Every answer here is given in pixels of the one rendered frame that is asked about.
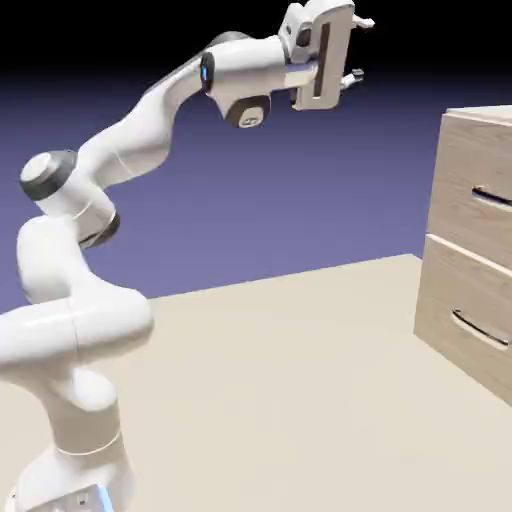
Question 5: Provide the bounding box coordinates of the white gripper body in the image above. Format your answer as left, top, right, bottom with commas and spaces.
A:
290, 0, 356, 112

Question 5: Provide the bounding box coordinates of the light wood drawer front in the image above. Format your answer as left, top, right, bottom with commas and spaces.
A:
426, 112, 512, 278
413, 234, 512, 408

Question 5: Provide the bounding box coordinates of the light wood cabinet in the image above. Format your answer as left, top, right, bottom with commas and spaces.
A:
413, 105, 512, 408

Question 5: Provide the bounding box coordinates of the dark curved metal handle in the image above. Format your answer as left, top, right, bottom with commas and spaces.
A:
451, 308, 510, 348
470, 185, 512, 208

